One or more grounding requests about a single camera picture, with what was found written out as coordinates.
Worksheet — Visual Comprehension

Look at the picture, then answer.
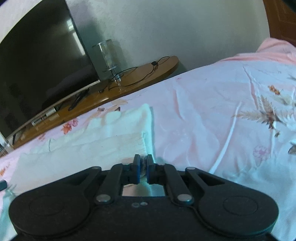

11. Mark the clear drinking glass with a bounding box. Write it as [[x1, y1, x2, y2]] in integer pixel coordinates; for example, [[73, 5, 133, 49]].
[[0, 133, 13, 157]]

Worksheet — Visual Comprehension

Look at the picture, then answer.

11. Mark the large black flat television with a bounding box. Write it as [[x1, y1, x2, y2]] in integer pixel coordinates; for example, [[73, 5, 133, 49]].
[[1, 1, 98, 137]]

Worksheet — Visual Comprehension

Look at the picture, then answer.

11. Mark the brown wooden headboard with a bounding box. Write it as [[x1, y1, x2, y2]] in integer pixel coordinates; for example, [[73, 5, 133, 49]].
[[263, 0, 295, 46]]

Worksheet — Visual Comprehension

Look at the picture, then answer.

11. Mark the silver set-top box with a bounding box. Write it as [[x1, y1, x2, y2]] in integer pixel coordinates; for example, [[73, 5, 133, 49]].
[[31, 108, 57, 126]]

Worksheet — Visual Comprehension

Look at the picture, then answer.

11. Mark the clear glass table lamp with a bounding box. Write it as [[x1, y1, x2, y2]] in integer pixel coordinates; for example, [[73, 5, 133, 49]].
[[92, 39, 121, 87]]

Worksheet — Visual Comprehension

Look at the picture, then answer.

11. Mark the black lamp cable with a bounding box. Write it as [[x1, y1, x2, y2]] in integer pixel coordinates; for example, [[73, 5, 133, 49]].
[[98, 55, 171, 93]]

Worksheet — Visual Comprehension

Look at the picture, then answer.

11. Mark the black remote control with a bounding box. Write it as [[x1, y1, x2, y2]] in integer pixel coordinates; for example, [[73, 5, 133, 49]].
[[68, 89, 89, 111]]

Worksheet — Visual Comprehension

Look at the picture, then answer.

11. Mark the pink floral bed sheet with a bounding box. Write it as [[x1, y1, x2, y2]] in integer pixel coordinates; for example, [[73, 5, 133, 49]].
[[1, 38, 295, 240]]

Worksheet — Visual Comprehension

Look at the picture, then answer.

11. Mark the brown wooden tv cabinet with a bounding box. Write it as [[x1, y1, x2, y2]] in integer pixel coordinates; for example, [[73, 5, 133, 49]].
[[12, 56, 179, 149]]

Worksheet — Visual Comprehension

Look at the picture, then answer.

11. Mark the white knitted small garment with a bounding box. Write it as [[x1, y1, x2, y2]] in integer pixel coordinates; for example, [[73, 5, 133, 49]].
[[11, 104, 153, 195]]

